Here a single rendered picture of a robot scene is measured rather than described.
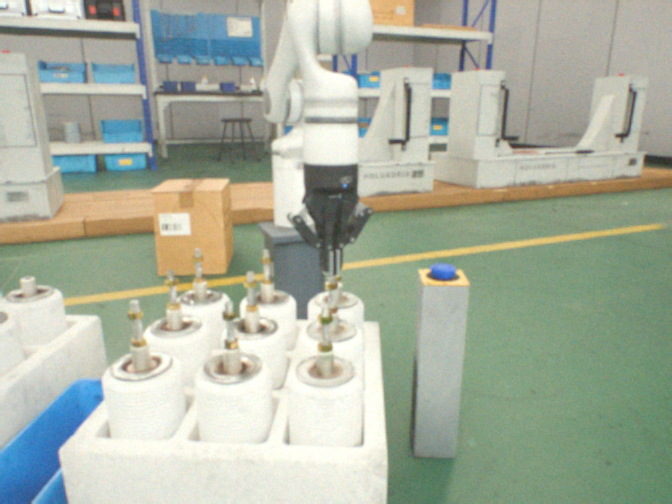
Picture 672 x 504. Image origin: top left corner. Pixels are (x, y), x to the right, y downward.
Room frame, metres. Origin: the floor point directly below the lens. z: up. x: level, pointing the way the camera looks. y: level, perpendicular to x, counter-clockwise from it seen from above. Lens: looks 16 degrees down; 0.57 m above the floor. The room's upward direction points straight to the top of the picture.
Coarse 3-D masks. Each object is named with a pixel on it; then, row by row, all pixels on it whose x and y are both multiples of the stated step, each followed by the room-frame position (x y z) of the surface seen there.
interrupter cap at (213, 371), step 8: (216, 360) 0.57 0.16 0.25; (248, 360) 0.57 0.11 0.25; (256, 360) 0.57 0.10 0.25; (208, 368) 0.55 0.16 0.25; (216, 368) 0.55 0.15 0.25; (248, 368) 0.55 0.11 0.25; (256, 368) 0.55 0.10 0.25; (208, 376) 0.53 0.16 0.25; (216, 376) 0.53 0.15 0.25; (224, 376) 0.53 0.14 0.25; (232, 376) 0.53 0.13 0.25; (240, 376) 0.53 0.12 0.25; (248, 376) 0.53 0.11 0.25; (224, 384) 0.52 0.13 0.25; (232, 384) 0.52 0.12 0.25
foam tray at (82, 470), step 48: (96, 432) 0.53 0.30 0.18; (192, 432) 0.53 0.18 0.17; (288, 432) 0.56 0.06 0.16; (384, 432) 0.52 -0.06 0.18; (96, 480) 0.49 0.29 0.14; (144, 480) 0.48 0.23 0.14; (192, 480) 0.48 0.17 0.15; (240, 480) 0.48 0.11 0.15; (288, 480) 0.47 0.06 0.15; (336, 480) 0.47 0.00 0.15; (384, 480) 0.47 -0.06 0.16
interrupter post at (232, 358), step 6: (228, 354) 0.54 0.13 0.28; (234, 354) 0.55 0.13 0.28; (240, 354) 0.55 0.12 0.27; (228, 360) 0.54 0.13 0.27; (234, 360) 0.54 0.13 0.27; (240, 360) 0.55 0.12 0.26; (228, 366) 0.54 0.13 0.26; (234, 366) 0.54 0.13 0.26; (240, 366) 0.55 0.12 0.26; (228, 372) 0.54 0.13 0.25; (234, 372) 0.54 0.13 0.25
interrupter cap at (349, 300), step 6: (318, 294) 0.80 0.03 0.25; (324, 294) 0.81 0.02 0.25; (342, 294) 0.81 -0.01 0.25; (348, 294) 0.81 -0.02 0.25; (318, 300) 0.78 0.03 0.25; (324, 300) 0.78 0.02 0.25; (342, 300) 0.79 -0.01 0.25; (348, 300) 0.78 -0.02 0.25; (354, 300) 0.78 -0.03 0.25; (342, 306) 0.75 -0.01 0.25; (348, 306) 0.75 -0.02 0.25
